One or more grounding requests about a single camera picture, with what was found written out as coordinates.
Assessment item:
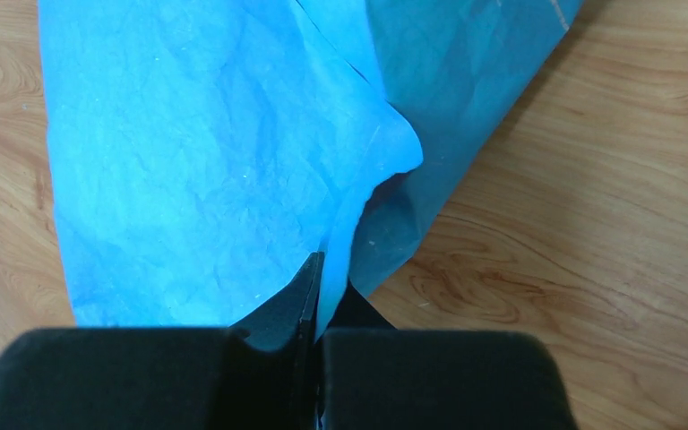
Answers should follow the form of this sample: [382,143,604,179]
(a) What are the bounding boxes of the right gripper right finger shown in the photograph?
[320,288,577,429]

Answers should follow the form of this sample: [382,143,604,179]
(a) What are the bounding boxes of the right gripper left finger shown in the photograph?
[0,253,323,429]

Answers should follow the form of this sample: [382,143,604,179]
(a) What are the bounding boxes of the blue wrapping paper sheet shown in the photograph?
[38,0,581,327]

